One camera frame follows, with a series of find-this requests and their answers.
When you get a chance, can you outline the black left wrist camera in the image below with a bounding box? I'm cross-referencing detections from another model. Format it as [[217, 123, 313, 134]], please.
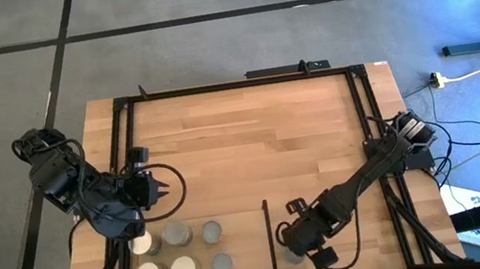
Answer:
[[125, 143, 153, 170]]

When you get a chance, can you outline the white box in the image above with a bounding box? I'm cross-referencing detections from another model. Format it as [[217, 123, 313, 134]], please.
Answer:
[[438, 177, 480, 258]]

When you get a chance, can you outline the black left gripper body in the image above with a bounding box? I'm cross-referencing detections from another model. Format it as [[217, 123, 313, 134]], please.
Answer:
[[123, 169, 165, 215]]

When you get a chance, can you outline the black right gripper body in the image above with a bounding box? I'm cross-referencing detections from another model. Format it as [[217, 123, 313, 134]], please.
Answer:
[[277, 193, 340, 259]]

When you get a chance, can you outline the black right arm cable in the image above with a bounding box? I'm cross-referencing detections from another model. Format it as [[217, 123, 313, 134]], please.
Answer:
[[326, 204, 369, 269]]

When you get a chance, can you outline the black shelf side frame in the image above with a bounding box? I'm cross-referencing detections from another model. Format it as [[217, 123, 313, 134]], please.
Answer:
[[260, 198, 280, 269]]

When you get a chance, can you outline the white red salmon can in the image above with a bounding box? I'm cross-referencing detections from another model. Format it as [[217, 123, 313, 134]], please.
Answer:
[[209, 251, 235, 269]]

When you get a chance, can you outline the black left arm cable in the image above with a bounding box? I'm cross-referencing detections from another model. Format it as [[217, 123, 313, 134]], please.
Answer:
[[127, 158, 193, 225]]

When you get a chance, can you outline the black table frame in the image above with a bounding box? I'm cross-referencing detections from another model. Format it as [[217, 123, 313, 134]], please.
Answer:
[[34, 38, 467, 269]]

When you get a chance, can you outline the teal chevron nuts can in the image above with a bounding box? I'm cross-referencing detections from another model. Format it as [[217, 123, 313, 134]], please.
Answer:
[[282, 243, 308, 267]]

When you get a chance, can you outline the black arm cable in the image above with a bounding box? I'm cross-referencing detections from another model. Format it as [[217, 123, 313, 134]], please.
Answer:
[[127, 158, 193, 225], [326, 204, 369, 269]]

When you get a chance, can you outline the yellow spicy black beans can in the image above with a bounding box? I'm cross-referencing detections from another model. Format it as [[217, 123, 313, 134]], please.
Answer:
[[199, 218, 226, 246]]

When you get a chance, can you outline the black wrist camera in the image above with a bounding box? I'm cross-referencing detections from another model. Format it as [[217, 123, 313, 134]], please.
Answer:
[[125, 143, 153, 170], [308, 244, 342, 269]]

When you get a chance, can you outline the black flat bar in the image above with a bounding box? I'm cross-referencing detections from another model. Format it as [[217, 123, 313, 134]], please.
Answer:
[[243, 56, 332, 82]]

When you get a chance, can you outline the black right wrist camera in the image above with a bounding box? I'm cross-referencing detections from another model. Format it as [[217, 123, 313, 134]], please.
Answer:
[[308, 244, 342, 269]]

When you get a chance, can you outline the tomato can blue green label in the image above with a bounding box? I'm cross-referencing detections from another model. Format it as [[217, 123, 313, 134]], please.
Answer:
[[126, 228, 165, 259]]

